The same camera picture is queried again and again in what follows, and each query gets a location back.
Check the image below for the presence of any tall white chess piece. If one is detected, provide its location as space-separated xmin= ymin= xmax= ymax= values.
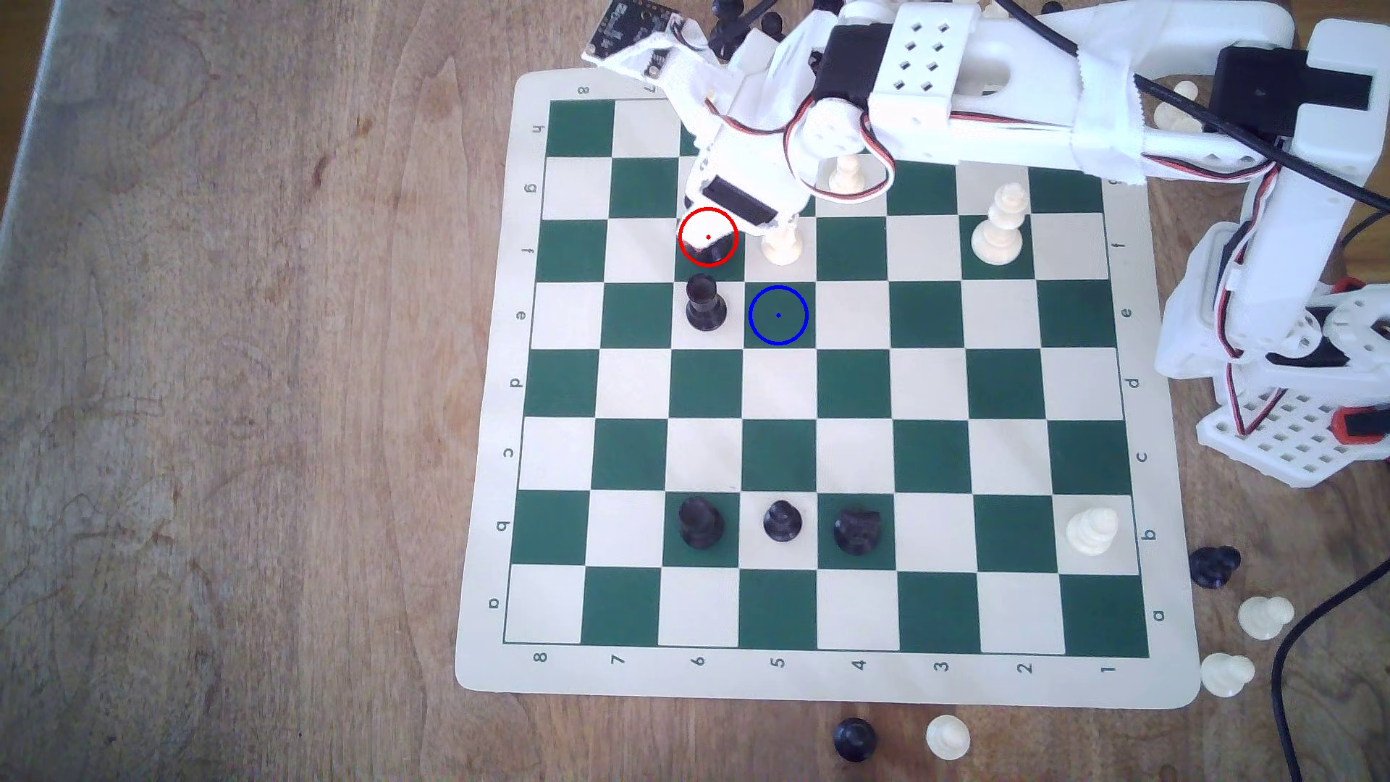
xmin=969 ymin=182 xmax=1029 ymax=267

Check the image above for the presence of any black cable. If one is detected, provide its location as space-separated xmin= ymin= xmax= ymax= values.
xmin=1268 ymin=559 xmax=1390 ymax=782
xmin=993 ymin=0 xmax=1390 ymax=213

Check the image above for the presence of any black camera circuit board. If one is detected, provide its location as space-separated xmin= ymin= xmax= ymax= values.
xmin=584 ymin=0 xmax=681 ymax=69

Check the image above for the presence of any black chess knight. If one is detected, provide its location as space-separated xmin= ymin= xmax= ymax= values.
xmin=1188 ymin=546 xmax=1242 ymax=590
xmin=833 ymin=508 xmax=883 ymax=558

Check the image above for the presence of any red white black servo wire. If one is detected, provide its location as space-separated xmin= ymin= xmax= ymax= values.
xmin=1129 ymin=152 xmax=1305 ymax=441
xmin=784 ymin=100 xmax=898 ymax=208

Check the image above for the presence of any green and cream chess mat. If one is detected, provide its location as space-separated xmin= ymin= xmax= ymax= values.
xmin=454 ymin=67 xmax=1201 ymax=710

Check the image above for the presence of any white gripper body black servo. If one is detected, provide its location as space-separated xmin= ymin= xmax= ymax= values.
xmin=682 ymin=27 xmax=816 ymax=227

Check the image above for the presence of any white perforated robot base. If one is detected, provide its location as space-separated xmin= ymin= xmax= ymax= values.
xmin=1195 ymin=277 xmax=1390 ymax=487

